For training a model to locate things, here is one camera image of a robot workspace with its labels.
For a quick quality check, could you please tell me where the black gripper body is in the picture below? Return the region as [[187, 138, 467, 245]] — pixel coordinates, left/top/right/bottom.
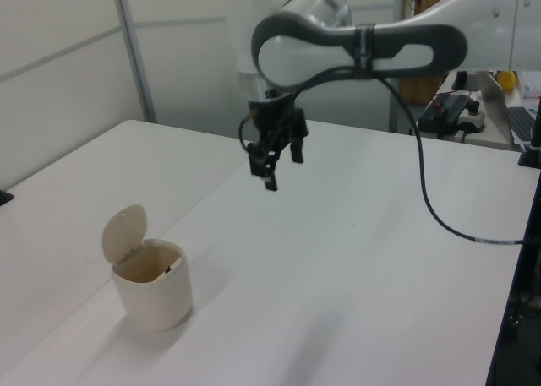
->
[[247, 90, 309, 151]]

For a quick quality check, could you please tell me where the small cream bin with lid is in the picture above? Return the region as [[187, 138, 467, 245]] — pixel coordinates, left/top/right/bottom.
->
[[101, 204, 194, 333]]

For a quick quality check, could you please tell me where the brown cardboard box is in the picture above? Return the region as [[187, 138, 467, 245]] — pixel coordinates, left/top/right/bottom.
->
[[398, 71, 450, 106]]

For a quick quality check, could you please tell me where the black electronics box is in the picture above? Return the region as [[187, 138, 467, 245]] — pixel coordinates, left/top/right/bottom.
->
[[417, 91, 477, 133]]

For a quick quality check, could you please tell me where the grey emergency stop button box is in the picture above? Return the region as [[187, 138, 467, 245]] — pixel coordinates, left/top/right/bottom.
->
[[457, 100, 488, 134]]

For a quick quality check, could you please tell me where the silver laptop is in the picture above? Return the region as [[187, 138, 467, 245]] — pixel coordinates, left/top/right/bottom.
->
[[476, 70, 540, 149]]

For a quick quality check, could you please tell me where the yellow round object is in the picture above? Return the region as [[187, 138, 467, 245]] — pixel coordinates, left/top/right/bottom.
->
[[495, 69, 518, 93]]

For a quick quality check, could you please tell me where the grey partition post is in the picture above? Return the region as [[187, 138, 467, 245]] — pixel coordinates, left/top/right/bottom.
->
[[387, 0, 407, 134], [111, 0, 158, 124]]

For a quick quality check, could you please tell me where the black cable strap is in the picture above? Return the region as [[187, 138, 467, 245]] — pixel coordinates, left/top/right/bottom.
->
[[352, 21, 378, 79]]

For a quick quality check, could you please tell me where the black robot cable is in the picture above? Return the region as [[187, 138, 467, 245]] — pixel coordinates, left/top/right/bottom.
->
[[238, 63, 541, 247]]

